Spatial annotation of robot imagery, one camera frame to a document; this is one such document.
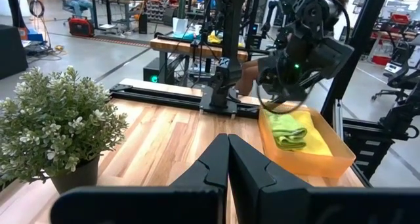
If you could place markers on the wooden workbench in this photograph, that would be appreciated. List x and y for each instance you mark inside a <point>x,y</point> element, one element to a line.
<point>177,46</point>

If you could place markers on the red equipment case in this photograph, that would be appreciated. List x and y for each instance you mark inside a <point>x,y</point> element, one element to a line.
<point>81,27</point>

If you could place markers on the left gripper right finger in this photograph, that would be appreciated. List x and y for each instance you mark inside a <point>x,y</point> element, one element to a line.
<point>279,204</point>

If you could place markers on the black computer tower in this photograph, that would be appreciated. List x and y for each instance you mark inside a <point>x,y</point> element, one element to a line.
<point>151,71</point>

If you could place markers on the red parts shelf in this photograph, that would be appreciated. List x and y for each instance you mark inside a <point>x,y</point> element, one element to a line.
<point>162,4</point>

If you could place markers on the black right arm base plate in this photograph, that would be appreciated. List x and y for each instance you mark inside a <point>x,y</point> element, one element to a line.
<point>216,109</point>

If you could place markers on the black aluminium rig frame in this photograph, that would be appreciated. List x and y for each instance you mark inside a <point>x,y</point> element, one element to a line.
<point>361,36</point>

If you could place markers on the small potted artificial plant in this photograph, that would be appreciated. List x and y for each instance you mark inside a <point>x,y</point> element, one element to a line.
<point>55,119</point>

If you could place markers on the black metal stand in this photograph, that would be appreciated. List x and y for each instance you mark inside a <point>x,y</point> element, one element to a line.
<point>370,145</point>

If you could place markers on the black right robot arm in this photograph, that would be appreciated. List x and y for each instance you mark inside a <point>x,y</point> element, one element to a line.
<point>229,36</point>

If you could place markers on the orange translucent plastic bin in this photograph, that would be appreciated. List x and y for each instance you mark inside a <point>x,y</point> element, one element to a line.
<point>305,166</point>

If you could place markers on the green microfiber towel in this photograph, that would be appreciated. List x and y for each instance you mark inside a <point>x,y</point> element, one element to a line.
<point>287,132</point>

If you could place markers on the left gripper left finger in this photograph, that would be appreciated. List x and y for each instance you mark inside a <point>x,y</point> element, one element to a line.
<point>197,204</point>

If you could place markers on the yellow microfiber towel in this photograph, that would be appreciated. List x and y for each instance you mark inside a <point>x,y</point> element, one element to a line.
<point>315,135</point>

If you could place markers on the white container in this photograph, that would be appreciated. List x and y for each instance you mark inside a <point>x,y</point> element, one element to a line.
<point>180,25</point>

